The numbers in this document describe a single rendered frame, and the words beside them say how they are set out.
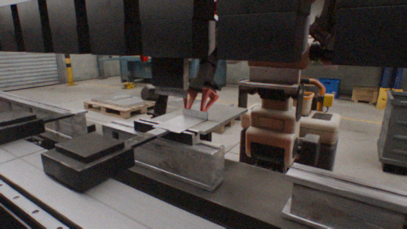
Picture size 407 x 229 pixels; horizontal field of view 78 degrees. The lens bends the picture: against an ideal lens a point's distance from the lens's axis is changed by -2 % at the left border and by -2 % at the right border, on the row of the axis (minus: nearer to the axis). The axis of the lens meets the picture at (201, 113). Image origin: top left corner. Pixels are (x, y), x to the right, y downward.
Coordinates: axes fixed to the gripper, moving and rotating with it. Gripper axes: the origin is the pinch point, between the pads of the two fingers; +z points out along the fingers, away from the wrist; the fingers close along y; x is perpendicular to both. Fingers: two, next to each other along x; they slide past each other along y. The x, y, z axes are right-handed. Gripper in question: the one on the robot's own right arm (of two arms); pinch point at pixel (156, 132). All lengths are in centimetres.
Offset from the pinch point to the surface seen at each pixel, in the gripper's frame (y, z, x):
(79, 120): 37.1, -4.9, 0.4
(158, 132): 39, -11, 45
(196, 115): 24, -16, 42
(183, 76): 37, -25, 47
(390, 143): -217, -6, 79
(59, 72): -233, -4, -732
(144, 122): 36, -12, 35
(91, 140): 56, -10, 45
